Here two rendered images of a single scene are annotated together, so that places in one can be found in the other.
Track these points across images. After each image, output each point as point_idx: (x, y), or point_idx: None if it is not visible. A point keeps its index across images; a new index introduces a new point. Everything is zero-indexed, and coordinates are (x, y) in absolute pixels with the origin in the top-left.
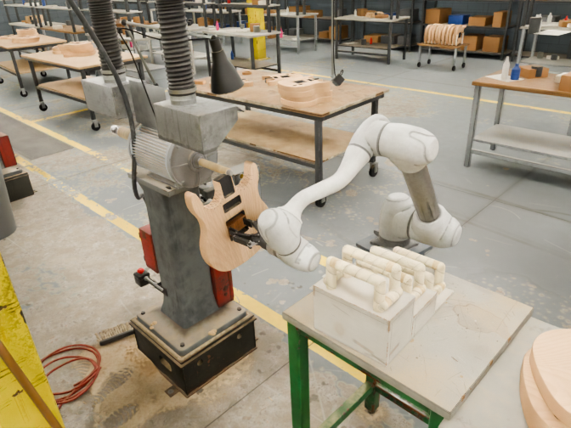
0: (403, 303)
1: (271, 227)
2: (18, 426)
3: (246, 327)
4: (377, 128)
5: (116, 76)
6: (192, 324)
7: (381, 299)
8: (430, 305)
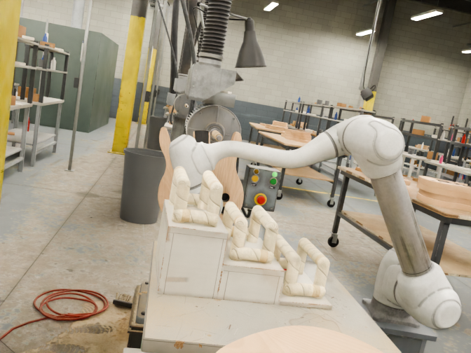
0: (205, 229)
1: (173, 145)
2: None
3: None
4: (351, 119)
5: (193, 55)
6: None
7: (176, 203)
8: (265, 278)
